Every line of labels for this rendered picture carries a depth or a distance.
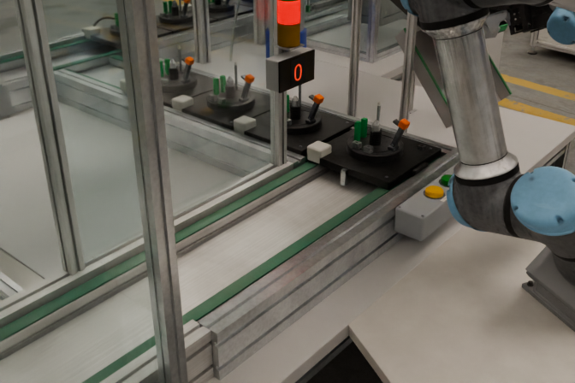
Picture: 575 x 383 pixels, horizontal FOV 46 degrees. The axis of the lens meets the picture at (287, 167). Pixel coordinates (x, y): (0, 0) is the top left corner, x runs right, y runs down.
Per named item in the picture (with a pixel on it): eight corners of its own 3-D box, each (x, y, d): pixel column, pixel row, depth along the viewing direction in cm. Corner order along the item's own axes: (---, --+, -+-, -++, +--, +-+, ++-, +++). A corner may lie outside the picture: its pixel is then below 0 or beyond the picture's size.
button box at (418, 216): (467, 204, 158) (471, 181, 155) (421, 242, 143) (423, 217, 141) (440, 195, 162) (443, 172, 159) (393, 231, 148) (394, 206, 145)
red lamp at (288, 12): (305, 21, 146) (305, -2, 144) (290, 26, 143) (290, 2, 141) (287, 17, 149) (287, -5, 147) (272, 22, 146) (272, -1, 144)
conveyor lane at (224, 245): (436, 186, 174) (441, 151, 170) (194, 363, 117) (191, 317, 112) (346, 155, 190) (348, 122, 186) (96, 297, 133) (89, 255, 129)
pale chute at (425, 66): (477, 116, 183) (488, 109, 179) (446, 128, 176) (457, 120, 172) (426, 28, 188) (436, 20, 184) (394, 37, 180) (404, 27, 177)
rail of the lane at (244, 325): (467, 187, 174) (472, 149, 169) (219, 380, 113) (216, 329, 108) (448, 180, 177) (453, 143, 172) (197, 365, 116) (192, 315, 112)
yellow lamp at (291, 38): (305, 44, 149) (305, 21, 147) (290, 49, 145) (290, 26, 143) (287, 39, 152) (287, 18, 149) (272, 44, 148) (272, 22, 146)
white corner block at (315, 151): (332, 159, 168) (332, 144, 166) (320, 166, 165) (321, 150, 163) (317, 154, 171) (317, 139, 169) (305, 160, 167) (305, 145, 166)
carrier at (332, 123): (357, 129, 185) (359, 85, 179) (301, 158, 168) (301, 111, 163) (289, 108, 199) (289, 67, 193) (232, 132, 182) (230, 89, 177)
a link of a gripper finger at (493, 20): (474, 38, 165) (507, 28, 158) (470, 14, 165) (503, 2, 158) (481, 37, 167) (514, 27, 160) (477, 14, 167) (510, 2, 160)
